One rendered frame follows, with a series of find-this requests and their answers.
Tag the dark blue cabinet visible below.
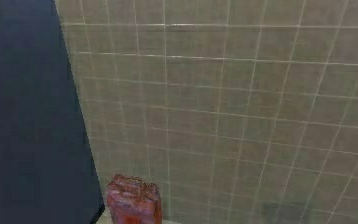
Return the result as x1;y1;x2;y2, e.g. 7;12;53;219
0;0;106;224

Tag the red toaster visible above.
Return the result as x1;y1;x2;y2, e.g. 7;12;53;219
106;173;164;224

